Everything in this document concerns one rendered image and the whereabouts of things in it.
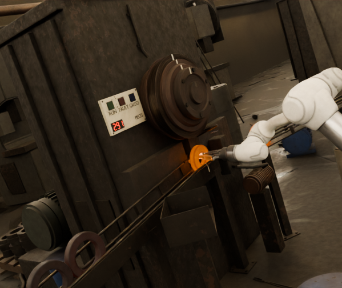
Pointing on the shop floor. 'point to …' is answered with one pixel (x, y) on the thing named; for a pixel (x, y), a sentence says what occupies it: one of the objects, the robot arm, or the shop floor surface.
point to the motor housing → (264, 207)
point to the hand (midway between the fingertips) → (199, 155)
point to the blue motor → (299, 143)
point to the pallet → (13, 250)
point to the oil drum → (226, 111)
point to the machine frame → (68, 90)
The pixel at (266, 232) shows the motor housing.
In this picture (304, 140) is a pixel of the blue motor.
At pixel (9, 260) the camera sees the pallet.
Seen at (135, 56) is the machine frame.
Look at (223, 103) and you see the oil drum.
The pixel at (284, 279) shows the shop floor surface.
